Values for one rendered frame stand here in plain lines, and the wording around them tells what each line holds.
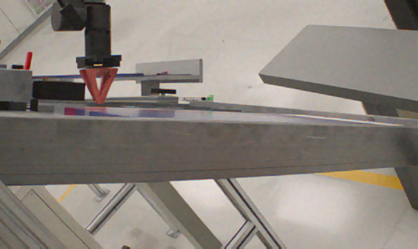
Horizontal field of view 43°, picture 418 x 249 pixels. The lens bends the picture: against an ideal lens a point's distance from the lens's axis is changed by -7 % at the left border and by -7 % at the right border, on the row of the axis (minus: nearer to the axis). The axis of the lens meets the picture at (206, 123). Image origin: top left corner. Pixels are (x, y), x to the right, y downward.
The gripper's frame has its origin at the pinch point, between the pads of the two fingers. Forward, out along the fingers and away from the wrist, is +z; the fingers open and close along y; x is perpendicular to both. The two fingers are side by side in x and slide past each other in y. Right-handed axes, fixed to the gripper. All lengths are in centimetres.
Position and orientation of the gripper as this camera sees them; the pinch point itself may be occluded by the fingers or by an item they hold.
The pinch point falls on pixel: (98, 99)
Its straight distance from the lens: 117.8
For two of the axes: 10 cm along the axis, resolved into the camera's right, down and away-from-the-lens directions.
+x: 8.1, -0.8, 5.9
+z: 0.2, 9.9, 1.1
